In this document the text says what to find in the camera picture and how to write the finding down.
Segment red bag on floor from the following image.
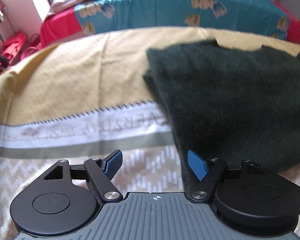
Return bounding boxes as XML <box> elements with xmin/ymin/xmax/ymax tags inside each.
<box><xmin>0</xmin><ymin>30</ymin><xmax>42</xmax><ymax>75</ymax></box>

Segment blue floral blanket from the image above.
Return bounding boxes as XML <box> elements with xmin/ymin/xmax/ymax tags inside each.
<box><xmin>74</xmin><ymin>0</ymin><xmax>291</xmax><ymax>40</ymax></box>

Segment pinkish cloth on bed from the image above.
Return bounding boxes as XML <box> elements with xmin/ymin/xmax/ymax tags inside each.
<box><xmin>43</xmin><ymin>0</ymin><xmax>108</xmax><ymax>20</ymax></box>

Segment red blanket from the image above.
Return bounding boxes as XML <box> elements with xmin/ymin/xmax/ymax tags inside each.
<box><xmin>39</xmin><ymin>7</ymin><xmax>85</xmax><ymax>47</ymax></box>

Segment beige yellow patterned quilt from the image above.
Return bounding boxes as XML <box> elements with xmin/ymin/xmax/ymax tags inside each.
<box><xmin>0</xmin><ymin>27</ymin><xmax>300</xmax><ymax>239</ymax></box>

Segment dark green knit garment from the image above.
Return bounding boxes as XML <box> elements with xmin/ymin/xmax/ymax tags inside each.
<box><xmin>143</xmin><ymin>40</ymin><xmax>300</xmax><ymax>192</ymax></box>

